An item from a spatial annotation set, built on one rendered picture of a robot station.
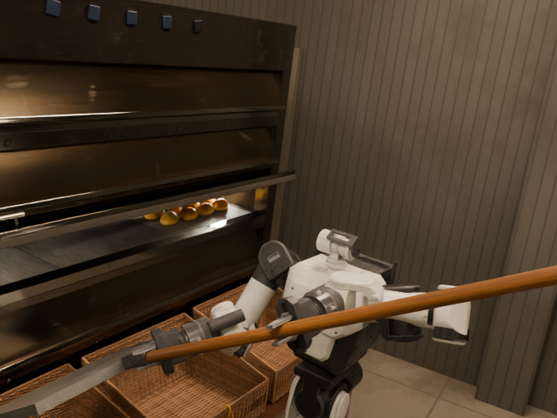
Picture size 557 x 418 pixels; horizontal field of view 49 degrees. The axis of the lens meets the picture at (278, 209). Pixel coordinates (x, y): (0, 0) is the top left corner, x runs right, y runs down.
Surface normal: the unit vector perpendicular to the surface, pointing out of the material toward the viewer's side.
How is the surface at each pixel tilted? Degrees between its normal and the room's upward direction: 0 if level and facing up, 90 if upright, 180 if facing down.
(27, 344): 70
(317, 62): 90
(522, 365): 90
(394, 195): 90
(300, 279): 46
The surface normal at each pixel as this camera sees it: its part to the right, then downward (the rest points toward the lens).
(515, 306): -0.48, 0.18
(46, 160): 0.83, -0.10
